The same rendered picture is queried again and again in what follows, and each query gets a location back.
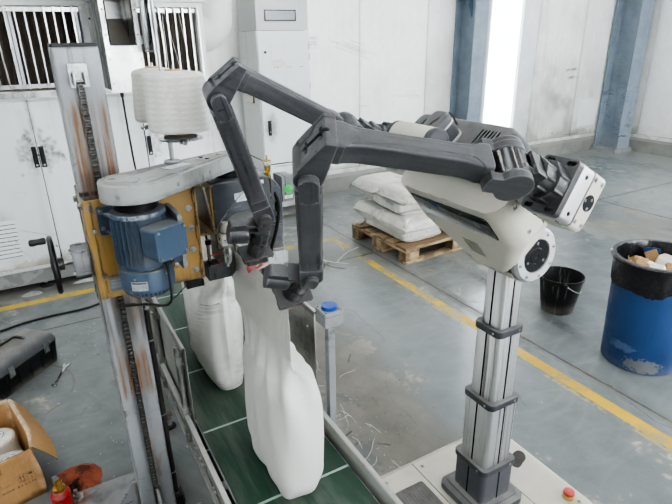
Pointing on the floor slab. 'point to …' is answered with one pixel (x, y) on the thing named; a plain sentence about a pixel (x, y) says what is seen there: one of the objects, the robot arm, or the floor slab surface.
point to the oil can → (60, 492)
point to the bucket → (560, 289)
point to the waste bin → (639, 311)
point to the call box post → (330, 373)
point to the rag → (81, 476)
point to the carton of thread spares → (24, 463)
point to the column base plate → (113, 492)
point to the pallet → (408, 252)
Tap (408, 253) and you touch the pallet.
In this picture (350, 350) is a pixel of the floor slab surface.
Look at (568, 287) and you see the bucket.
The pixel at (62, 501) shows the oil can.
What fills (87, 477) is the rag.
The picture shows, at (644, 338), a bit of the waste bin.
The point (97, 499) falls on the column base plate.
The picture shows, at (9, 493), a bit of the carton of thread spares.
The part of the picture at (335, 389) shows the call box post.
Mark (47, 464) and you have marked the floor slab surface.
